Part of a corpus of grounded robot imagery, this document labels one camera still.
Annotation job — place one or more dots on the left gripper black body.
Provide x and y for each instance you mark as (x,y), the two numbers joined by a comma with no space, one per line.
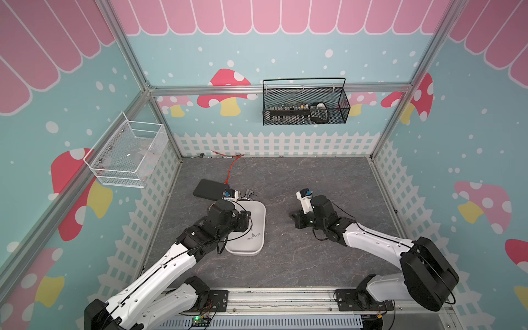
(237,223)

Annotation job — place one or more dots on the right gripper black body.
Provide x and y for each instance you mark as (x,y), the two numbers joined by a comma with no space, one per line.
(307,220)

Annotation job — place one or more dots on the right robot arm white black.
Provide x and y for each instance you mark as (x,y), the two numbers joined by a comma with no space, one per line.
(425,276)

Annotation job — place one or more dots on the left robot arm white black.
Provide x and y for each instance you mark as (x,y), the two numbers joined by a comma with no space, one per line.
(145,304)

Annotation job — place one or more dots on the white plastic storage box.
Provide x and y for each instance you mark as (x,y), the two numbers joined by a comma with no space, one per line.
(249,244)

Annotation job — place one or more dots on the black flat pad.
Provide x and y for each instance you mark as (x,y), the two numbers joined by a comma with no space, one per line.
(210,190)

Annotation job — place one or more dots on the black power strip in basket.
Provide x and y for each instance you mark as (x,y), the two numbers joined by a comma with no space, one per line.
(316,113)

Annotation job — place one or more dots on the green lit circuit board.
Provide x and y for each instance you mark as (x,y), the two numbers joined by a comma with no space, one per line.
(201,321)

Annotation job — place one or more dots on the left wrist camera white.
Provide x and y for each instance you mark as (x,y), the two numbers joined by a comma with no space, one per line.
(232,195)

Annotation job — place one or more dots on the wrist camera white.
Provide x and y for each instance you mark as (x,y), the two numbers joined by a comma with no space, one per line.
(232,195)
(305,197)

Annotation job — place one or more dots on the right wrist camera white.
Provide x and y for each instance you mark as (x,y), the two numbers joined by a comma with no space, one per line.
(305,197)

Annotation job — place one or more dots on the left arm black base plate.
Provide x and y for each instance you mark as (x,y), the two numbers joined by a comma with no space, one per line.
(213,301)

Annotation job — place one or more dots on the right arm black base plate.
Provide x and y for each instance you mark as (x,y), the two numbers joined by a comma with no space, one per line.
(352,300)

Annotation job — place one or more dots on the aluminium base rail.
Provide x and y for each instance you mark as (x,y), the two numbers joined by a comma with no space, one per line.
(309,308)

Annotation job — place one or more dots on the white wire mesh basket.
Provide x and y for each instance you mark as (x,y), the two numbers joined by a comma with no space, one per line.
(128,153)

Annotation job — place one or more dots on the black wire mesh basket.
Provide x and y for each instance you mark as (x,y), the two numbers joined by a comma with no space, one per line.
(297,91)

